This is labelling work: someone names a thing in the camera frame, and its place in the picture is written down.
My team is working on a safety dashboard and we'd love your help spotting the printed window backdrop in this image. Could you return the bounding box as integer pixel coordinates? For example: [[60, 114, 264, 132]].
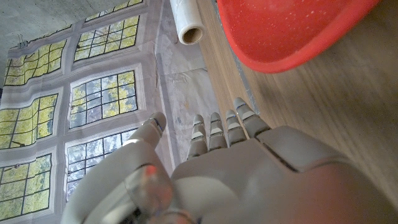
[[0, 0, 225, 224]]

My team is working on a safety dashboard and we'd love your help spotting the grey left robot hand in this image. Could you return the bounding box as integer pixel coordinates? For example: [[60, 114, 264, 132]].
[[60, 96, 398, 224]]

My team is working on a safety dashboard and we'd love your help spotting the red bowl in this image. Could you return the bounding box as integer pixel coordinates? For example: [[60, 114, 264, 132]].
[[216, 0, 382, 75]]

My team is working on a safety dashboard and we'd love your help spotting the cling film roll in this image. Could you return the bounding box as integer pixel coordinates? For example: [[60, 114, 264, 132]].
[[169, 0, 206, 46]]

